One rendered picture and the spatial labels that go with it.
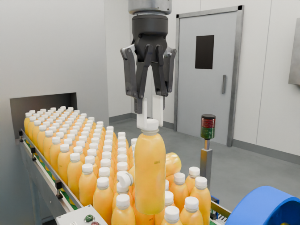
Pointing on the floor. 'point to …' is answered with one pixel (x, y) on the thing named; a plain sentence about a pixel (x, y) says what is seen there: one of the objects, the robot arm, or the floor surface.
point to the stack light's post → (206, 165)
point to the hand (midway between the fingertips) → (149, 112)
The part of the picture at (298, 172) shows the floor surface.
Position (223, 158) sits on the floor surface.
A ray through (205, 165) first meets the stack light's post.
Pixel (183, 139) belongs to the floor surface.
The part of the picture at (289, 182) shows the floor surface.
